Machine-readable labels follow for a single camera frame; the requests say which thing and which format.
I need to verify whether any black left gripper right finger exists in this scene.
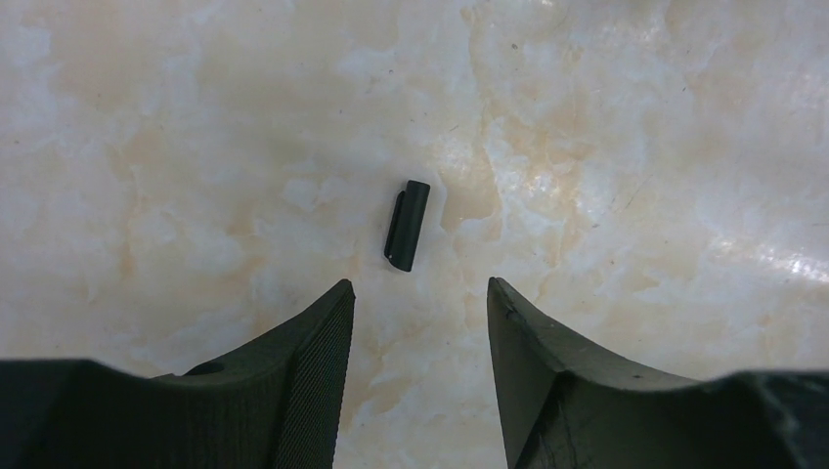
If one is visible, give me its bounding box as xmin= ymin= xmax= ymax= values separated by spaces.
xmin=487 ymin=277 xmax=828 ymax=468

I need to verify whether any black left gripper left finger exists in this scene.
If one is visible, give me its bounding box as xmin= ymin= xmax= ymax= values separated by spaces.
xmin=1 ymin=280 xmax=355 ymax=468

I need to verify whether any black marker pen cap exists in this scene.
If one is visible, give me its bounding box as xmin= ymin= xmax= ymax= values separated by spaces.
xmin=383 ymin=180 xmax=431 ymax=273

